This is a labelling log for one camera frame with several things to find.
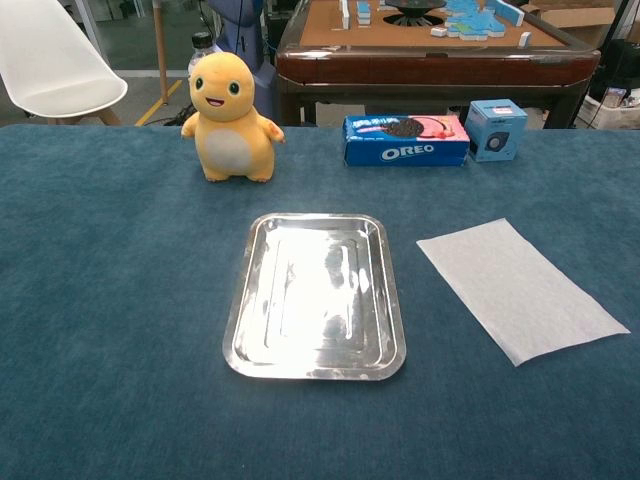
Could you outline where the white paper sheet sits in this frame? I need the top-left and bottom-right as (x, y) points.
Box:
(416, 217), (631, 368)

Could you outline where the shiny metal tray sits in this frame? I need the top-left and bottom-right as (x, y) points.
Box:
(222, 212), (407, 382)

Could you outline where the blue Oreo cookie box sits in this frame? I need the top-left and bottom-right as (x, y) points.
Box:
(342, 114), (471, 168)

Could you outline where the yellow plush dinosaur toy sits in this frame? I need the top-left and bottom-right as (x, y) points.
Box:
(180, 51), (287, 184)

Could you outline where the blue grey machine base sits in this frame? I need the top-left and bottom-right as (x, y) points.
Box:
(207, 0), (279, 121)

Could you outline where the brown mahjong table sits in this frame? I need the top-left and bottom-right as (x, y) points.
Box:
(274, 0), (601, 130)

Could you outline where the small light blue box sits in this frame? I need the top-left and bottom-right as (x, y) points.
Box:
(464, 98), (529, 164)

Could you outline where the clear plastic water bottle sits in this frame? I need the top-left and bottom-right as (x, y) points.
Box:
(188, 31), (224, 76)

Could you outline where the black mahjong table dome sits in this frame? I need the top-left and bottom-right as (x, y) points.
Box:
(383, 0), (448, 27)

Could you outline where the blue mahjong tile pile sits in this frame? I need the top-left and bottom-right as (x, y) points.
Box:
(443, 0), (507, 41)

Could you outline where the long blue tile row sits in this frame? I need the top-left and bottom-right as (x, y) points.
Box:
(487, 0), (526, 26)

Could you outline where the white plastic crate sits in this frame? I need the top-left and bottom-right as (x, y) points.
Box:
(582, 85), (640, 132)

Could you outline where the white chair with wooden legs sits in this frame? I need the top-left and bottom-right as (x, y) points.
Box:
(0, 0), (129, 126)

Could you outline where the brown cardboard box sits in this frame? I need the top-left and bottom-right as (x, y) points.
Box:
(528, 0), (622, 47)

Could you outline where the wooden post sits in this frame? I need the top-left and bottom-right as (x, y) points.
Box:
(152, 0), (170, 106)

